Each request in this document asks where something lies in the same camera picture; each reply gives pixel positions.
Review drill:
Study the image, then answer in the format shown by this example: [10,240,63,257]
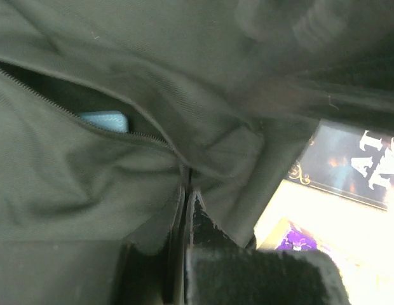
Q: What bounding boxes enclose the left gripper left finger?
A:
[0,188,185,304]

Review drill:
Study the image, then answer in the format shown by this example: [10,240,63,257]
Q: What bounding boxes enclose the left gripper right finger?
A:
[184,191,349,304]

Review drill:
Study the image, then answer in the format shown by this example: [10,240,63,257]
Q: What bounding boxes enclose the blue leather wallet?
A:
[79,111,128,133]

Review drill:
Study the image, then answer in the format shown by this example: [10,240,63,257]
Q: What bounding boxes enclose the black student backpack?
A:
[0,1,394,246]

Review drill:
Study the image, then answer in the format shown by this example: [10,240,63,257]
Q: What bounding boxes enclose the purple 52-storey treehouse book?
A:
[257,217,394,305]

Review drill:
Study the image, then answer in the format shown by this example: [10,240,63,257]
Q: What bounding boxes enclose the tale of two cities book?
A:
[286,121,394,210]

